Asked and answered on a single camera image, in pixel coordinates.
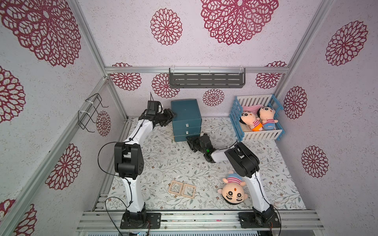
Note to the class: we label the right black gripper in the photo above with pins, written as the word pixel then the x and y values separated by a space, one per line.
pixel 196 143

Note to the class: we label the blue white toy crib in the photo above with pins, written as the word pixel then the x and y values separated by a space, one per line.
pixel 243 133

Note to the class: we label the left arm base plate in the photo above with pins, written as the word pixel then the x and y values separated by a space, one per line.
pixel 132 220

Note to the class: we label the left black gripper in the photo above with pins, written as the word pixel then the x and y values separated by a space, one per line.
pixel 169 113

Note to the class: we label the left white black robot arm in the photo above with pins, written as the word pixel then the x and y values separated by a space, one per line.
pixel 128 157

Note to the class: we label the plush doll orange pants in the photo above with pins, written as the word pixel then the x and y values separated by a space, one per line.
pixel 251 121

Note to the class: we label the pink crib blanket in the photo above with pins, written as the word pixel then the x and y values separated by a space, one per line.
pixel 252 109

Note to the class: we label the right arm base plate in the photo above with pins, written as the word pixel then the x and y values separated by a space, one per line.
pixel 250 220

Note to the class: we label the plush doll striped hat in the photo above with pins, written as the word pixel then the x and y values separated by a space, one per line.
pixel 233 191

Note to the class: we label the wooden brooch box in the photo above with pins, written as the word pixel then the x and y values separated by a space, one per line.
pixel 188 191
pixel 175 187

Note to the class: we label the black wire wall rack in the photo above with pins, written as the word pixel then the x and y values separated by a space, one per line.
pixel 84 117

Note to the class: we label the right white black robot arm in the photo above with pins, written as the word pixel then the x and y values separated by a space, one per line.
pixel 246 164

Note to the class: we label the plush doll blue pants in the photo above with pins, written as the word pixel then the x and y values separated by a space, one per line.
pixel 266 115

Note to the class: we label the teal drawer cabinet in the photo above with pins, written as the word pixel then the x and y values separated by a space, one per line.
pixel 188 119

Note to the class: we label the grey wall shelf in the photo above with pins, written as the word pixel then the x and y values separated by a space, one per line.
pixel 209 80

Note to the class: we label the aluminium front rail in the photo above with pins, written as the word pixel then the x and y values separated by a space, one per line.
pixel 208 220

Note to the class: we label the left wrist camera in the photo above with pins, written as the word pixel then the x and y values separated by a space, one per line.
pixel 154 107

